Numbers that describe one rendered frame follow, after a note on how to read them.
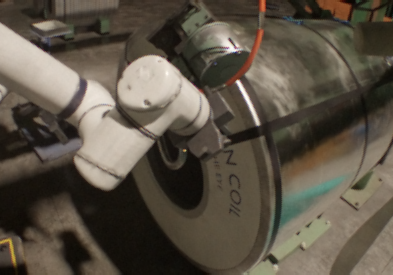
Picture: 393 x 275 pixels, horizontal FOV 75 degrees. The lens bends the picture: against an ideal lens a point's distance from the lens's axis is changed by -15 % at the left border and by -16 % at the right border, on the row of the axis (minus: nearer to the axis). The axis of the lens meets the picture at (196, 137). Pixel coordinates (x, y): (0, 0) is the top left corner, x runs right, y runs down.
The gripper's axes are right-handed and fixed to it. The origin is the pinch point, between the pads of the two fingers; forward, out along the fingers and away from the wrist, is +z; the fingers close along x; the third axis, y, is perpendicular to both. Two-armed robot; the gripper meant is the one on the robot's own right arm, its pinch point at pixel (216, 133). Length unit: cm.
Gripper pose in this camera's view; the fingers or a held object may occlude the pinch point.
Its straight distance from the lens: 70.7
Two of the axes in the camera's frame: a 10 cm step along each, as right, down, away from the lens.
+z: 3.7, 2.1, 9.1
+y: -4.4, -8.2, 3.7
